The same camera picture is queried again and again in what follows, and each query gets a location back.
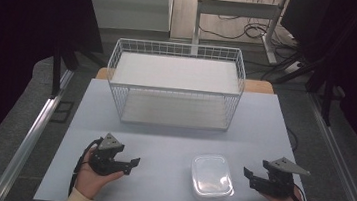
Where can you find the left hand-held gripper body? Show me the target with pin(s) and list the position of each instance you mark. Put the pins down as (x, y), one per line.
(107, 156)

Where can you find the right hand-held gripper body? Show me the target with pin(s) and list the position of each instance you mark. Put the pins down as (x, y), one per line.
(279, 179)

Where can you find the person's left hand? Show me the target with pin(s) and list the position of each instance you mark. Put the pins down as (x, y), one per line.
(91, 180)

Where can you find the clear plastic lidded container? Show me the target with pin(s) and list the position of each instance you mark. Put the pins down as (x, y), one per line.
(212, 177)

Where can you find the wooden table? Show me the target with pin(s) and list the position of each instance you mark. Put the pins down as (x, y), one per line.
(258, 86)

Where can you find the black metal stand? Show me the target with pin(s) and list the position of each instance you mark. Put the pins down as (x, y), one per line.
(56, 74)
(327, 102)

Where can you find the white power strip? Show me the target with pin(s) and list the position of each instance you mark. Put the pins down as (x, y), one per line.
(293, 67)

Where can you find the white panel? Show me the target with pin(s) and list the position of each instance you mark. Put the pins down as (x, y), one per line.
(126, 4)

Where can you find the white metal desk frame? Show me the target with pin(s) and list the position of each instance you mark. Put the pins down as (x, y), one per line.
(239, 9)

